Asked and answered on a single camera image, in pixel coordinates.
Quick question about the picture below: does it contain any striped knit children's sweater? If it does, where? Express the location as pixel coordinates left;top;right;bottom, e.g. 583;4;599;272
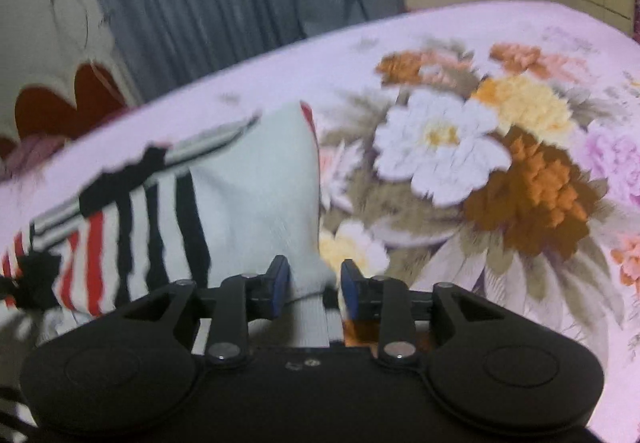
1;103;348;442

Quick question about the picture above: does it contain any pink floral bed sheet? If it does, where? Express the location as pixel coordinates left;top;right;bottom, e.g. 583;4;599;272
1;2;639;442

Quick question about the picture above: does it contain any purple crumpled blanket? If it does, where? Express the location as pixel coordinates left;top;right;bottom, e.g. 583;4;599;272
1;134;70;183

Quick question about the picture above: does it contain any red heart-shaped headboard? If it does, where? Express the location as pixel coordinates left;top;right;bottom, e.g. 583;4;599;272
1;62;129;160

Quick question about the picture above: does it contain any white hanging charger cable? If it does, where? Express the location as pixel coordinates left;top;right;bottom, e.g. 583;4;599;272
44;0;94;60

